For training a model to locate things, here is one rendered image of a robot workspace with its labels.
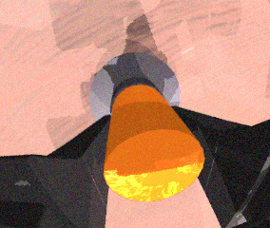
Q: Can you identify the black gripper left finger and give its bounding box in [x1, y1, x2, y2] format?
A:
[0, 115, 112, 228]

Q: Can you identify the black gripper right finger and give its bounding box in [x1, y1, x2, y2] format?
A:
[172, 106, 270, 228]

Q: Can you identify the orange knob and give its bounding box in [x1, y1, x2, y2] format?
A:
[104, 85, 204, 201]

